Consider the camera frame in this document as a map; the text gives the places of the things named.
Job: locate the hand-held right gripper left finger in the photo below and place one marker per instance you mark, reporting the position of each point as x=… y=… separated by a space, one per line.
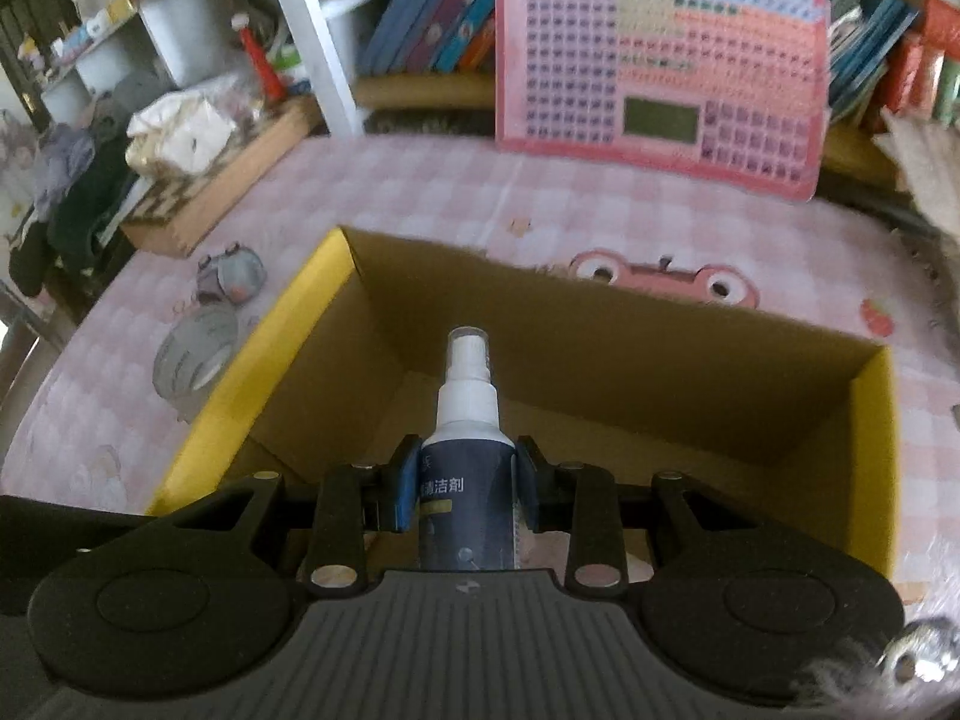
x=407 y=480

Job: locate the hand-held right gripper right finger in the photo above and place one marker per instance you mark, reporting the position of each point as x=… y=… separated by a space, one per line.
x=525 y=480

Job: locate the white and navy spray bottle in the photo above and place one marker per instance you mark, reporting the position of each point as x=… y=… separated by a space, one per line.
x=465 y=405

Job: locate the yellow cardboard box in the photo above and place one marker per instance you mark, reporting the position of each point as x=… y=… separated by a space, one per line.
x=600 y=360

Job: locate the clear tape roll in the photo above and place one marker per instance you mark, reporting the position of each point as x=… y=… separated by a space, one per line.
x=176 y=367

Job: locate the small grey toy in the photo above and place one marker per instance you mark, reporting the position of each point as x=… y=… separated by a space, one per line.
x=236 y=274

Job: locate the pink checked tablecloth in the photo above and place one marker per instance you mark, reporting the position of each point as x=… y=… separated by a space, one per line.
x=450 y=195

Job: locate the wooden chessboard box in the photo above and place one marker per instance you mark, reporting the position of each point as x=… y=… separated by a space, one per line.
x=195 y=217

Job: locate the plastic bag of tissues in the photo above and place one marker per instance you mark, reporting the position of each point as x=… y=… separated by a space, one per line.
x=187 y=127

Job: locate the pile of clothes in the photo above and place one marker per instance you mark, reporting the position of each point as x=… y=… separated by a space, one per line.
x=82 y=195

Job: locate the pink learning board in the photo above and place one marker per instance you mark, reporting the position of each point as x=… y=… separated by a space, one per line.
x=600 y=52

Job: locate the white shelf unit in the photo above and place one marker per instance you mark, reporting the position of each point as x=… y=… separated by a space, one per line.
x=322 y=52

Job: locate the red toy stick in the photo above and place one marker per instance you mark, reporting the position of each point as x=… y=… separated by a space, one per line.
x=264 y=60

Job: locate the row of colourful books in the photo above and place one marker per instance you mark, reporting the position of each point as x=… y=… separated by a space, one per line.
x=420 y=22

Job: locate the stack of papers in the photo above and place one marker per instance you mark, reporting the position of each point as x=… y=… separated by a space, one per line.
x=922 y=165

